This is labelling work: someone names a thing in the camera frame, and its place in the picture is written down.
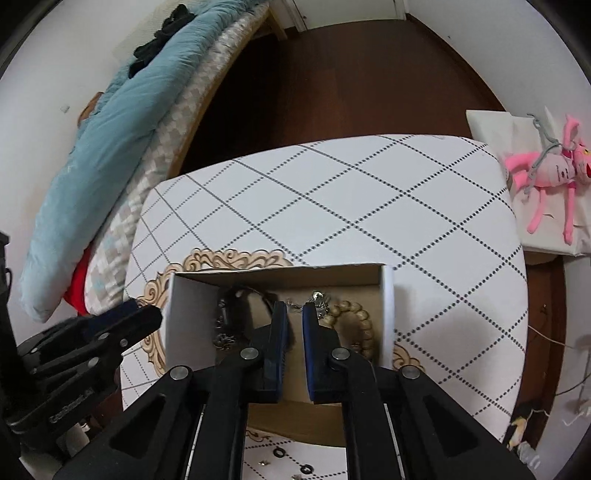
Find brown cloth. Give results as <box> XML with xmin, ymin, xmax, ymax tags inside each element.
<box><xmin>76</xmin><ymin>91</ymin><xmax>105</xmax><ymax>126</ymax></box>

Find white diamond-pattern tablecloth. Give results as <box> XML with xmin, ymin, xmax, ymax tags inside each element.
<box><xmin>119</xmin><ymin>134</ymin><xmax>530</xmax><ymax>480</ymax></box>

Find wooden bead bracelet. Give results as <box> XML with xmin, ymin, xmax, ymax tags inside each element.
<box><xmin>323</xmin><ymin>299</ymin><xmax>376</xmax><ymax>367</ymax></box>

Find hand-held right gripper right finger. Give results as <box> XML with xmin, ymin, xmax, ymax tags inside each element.
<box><xmin>301</xmin><ymin>304</ymin><xmax>546</xmax><ymax>480</ymax></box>

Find wooden bed frame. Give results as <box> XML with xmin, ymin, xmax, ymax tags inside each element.
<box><xmin>177</xmin><ymin>4</ymin><xmax>288</xmax><ymax>175</ymax></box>

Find grey twisted cord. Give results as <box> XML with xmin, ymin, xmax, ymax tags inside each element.
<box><xmin>525</xmin><ymin>113</ymin><xmax>563</xmax><ymax>197</ymax></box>

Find black clothing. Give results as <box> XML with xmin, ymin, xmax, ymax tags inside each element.
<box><xmin>127</xmin><ymin>4</ymin><xmax>197</xmax><ymax>77</ymax></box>

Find light blue quilt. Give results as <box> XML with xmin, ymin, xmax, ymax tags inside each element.
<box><xmin>18</xmin><ymin>0</ymin><xmax>269</xmax><ymax>324</ymax></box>

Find pink plush toy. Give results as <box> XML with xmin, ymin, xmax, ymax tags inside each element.
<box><xmin>503</xmin><ymin>115</ymin><xmax>591</xmax><ymax>243</ymax></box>

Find white cardboard box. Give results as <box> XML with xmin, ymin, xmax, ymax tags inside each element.
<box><xmin>165</xmin><ymin>263</ymin><xmax>396</xmax><ymax>446</ymax></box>

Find white door frame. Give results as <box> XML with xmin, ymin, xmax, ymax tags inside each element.
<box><xmin>270</xmin><ymin>0</ymin><xmax>408</xmax><ymax>34</ymax></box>

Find dark silver chain necklace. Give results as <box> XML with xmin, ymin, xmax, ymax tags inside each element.
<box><xmin>213</xmin><ymin>287</ymin><xmax>274</xmax><ymax>352</ymax></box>

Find silver earring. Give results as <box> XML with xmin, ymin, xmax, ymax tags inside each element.
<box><xmin>305</xmin><ymin>291</ymin><xmax>331</xmax><ymax>319</ymax></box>

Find red cloth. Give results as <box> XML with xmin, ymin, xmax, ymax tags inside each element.
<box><xmin>64</xmin><ymin>259</ymin><xmax>94</xmax><ymax>317</ymax></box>

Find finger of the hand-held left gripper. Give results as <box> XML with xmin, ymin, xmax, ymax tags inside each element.
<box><xmin>90</xmin><ymin>305</ymin><xmax>163</xmax><ymax>358</ymax></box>
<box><xmin>85</xmin><ymin>299</ymin><xmax>140</xmax><ymax>334</ymax></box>

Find grey patterned mattress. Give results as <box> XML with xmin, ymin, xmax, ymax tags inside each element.
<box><xmin>83</xmin><ymin>7</ymin><xmax>274</xmax><ymax>315</ymax></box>

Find white wrapped box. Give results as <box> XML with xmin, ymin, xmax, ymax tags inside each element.
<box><xmin>465</xmin><ymin>107</ymin><xmax>591</xmax><ymax>257</ymax></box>

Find thin white cable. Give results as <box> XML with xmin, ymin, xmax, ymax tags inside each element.
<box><xmin>527</xmin><ymin>323</ymin><xmax>591</xmax><ymax>354</ymax></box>

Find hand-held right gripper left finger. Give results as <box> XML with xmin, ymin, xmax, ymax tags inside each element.
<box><xmin>55</xmin><ymin>301</ymin><xmax>291</xmax><ymax>480</ymax></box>

